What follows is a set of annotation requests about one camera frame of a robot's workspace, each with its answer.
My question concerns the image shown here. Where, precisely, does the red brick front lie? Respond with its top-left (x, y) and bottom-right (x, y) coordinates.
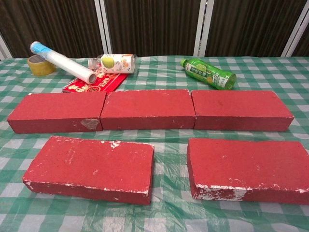
top-left (187, 137), bottom-right (309, 203)

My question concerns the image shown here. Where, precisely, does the clear bottle fruit label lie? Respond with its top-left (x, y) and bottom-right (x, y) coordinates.
top-left (87, 54), bottom-right (139, 74)

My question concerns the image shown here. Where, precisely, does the green drink bottle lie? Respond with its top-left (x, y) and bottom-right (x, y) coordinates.
top-left (180, 58), bottom-right (237, 90)

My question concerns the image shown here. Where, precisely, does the dark folding partition screen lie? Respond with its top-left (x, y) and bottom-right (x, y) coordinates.
top-left (0, 0), bottom-right (309, 60)

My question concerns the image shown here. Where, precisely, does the green checkered tablecloth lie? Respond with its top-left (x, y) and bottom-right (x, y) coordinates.
top-left (0, 55), bottom-right (309, 232)

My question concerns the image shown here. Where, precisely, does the white plastic wrap roll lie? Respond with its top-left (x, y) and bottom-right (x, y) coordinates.
top-left (30, 41), bottom-right (97, 85)

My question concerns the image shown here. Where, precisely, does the yellow tape roll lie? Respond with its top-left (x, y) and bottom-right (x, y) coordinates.
top-left (27, 54), bottom-right (57, 77)

